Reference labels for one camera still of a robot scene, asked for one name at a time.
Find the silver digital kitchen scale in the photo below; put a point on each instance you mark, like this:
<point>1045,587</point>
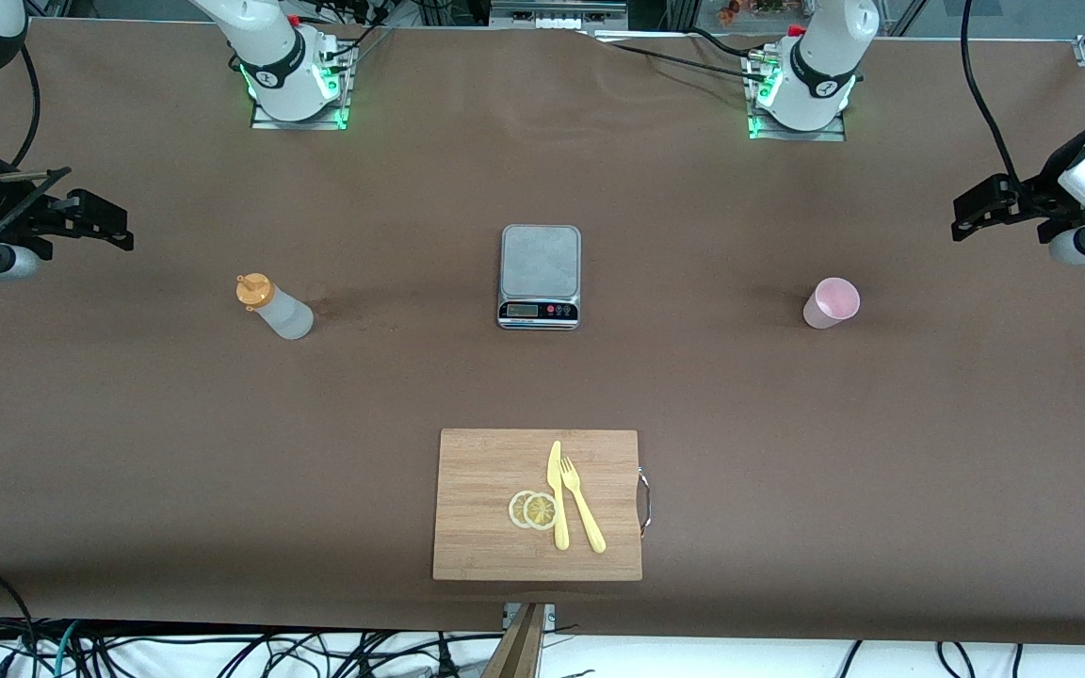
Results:
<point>540,264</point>

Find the white power strip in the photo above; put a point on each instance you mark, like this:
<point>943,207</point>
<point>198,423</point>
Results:
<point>557,19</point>

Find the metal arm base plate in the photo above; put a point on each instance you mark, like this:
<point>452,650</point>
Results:
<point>797,136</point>
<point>298,124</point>

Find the yellow plastic knife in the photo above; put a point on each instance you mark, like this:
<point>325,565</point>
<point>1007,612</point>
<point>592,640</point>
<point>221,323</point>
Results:
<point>556,471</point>

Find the small metal bracket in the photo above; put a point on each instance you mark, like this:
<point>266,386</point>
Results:
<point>550,614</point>

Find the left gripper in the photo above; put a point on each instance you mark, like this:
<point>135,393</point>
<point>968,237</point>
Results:
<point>1038,196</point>

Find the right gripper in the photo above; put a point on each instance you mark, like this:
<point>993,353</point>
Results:
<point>8,209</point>

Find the pink plastic cup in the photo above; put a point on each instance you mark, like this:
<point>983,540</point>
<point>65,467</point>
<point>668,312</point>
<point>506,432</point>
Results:
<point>830,306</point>

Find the orange background object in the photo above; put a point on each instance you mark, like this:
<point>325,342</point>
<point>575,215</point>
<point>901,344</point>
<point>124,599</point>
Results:
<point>729,11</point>

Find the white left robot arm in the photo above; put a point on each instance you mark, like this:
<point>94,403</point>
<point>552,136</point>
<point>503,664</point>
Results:
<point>820,56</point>

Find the sauce bottle with orange cap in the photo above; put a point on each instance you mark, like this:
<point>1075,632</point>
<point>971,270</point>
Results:
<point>283,315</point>

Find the brown table cover mat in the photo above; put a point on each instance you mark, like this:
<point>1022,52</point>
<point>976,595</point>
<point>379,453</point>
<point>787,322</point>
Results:
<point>222,471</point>

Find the lemon slice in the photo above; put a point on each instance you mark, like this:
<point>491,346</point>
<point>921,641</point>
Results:
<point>515,508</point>
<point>541,511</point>

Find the yellow plastic fork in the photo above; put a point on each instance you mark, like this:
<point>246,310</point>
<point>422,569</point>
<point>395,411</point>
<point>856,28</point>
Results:
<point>585,513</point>

